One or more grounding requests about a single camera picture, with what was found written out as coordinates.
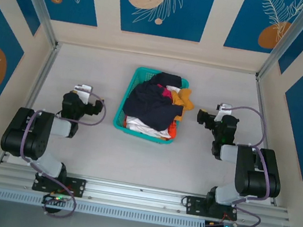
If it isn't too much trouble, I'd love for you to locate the mustard yellow t-shirt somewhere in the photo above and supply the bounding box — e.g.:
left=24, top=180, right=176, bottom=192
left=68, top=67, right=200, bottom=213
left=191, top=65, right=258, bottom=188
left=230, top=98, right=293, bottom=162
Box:
left=167, top=86, right=197, bottom=124

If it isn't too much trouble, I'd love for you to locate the orange t-shirt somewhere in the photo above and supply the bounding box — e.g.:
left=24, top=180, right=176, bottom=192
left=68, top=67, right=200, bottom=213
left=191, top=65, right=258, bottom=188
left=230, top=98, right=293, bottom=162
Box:
left=166, top=119, right=180, bottom=142

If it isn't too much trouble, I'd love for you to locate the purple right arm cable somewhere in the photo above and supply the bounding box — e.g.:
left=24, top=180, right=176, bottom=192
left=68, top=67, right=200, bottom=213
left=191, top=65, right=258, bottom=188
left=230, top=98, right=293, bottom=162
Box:
left=201, top=102, right=284, bottom=227

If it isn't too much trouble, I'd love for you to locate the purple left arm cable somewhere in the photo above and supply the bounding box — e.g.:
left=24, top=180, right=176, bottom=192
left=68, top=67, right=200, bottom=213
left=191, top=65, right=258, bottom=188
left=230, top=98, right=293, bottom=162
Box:
left=10, top=80, right=111, bottom=224

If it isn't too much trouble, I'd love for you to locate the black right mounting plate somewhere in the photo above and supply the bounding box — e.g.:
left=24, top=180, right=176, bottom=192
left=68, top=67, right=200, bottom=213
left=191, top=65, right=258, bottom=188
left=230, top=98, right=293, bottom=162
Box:
left=183, top=195, right=241, bottom=223

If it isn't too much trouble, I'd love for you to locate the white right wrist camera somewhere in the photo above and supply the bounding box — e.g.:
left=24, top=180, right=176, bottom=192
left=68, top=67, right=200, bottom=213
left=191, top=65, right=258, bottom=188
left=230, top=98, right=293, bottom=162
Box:
left=214, top=102, right=234, bottom=125

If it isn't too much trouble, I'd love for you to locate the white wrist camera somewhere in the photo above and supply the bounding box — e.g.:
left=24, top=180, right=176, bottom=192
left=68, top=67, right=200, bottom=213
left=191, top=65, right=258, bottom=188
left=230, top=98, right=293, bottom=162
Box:
left=214, top=102, right=234, bottom=125
left=71, top=82, right=93, bottom=105

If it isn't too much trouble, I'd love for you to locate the navy blue t-shirt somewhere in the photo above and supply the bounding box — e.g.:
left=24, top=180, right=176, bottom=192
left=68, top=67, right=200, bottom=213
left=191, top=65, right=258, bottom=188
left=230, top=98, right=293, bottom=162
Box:
left=120, top=66, right=190, bottom=135

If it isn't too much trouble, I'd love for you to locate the pink t-shirt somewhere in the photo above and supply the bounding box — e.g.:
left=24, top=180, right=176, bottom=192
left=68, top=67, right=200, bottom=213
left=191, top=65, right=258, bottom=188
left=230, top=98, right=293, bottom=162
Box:
left=155, top=83, right=176, bottom=102

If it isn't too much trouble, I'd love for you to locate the grey slotted cable duct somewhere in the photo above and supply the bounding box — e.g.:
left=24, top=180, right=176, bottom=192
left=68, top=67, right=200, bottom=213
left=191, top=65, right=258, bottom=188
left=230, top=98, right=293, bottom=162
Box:
left=0, top=184, right=206, bottom=227

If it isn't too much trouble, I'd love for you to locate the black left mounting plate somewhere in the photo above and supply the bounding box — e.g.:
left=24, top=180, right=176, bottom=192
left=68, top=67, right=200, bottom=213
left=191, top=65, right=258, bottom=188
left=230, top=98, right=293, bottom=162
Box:
left=31, top=170, right=87, bottom=199

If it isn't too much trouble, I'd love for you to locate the aluminium side rail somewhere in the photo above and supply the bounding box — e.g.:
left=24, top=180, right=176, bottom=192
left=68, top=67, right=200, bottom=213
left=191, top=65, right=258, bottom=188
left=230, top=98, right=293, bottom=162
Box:
left=0, top=36, right=62, bottom=171
left=235, top=75, right=298, bottom=207

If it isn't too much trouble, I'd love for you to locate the pile of mixed clothes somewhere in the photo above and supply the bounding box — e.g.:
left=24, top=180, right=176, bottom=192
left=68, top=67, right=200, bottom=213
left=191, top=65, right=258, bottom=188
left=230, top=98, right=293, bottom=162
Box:
left=123, top=79, right=182, bottom=141

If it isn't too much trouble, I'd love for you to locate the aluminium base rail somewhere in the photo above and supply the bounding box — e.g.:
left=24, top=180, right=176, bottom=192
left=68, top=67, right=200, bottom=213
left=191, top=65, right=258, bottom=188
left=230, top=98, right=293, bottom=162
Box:
left=0, top=159, right=296, bottom=227

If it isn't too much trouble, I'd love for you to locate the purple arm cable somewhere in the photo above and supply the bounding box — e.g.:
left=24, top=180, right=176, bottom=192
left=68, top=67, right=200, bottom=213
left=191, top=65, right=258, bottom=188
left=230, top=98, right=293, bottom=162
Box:
left=10, top=80, right=111, bottom=224
left=201, top=102, right=284, bottom=227

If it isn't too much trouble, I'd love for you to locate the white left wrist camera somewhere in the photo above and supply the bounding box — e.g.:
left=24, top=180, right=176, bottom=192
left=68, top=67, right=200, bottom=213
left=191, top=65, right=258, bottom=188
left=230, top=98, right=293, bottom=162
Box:
left=71, top=82, right=93, bottom=105

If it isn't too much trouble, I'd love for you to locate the black mounting plate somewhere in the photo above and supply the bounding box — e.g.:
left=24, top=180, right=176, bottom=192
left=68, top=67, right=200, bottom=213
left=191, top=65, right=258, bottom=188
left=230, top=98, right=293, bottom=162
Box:
left=183, top=195, right=241, bottom=223
left=31, top=170, right=87, bottom=199

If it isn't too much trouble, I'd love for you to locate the teal plastic basket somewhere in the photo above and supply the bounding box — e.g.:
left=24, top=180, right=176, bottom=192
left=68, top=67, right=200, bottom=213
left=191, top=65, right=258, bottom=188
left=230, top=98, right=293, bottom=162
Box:
left=110, top=63, right=191, bottom=148

